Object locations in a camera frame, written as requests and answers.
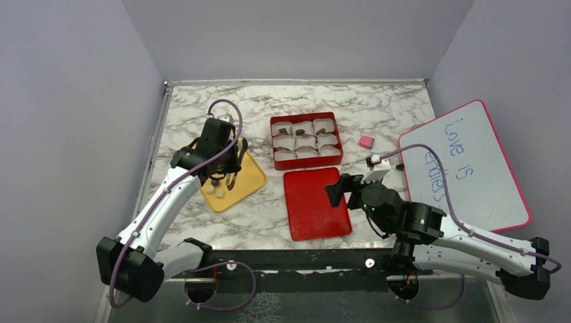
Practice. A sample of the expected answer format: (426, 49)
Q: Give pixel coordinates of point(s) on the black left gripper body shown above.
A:
(229, 162)

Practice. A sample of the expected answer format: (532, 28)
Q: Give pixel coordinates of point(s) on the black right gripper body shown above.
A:
(355, 198)

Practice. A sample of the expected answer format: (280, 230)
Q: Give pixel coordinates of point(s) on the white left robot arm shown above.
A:
(132, 262)

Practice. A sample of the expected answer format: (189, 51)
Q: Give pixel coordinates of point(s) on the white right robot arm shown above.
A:
(428, 239)

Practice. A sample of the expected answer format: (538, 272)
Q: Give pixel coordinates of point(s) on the white chocolate cube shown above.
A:
(220, 194)

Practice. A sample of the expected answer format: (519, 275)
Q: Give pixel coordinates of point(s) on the red chocolate box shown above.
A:
(312, 162)

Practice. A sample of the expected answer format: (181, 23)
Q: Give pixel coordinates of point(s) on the red box lid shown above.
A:
(310, 215)

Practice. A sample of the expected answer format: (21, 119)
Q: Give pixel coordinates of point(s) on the pink whiteboard eraser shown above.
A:
(366, 142)

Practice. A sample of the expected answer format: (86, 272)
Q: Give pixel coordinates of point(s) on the yellow plastic tray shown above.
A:
(237, 186)

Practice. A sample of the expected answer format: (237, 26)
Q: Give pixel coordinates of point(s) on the pink framed whiteboard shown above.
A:
(461, 151)

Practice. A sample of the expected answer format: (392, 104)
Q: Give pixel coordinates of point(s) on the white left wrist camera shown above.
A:
(226, 118)

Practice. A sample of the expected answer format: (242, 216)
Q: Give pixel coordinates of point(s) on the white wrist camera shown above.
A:
(226, 118)
(378, 167)

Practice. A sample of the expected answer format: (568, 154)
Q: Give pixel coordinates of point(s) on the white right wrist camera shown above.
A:
(378, 167)

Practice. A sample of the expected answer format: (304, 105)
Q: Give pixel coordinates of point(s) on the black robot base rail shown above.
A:
(296, 271)

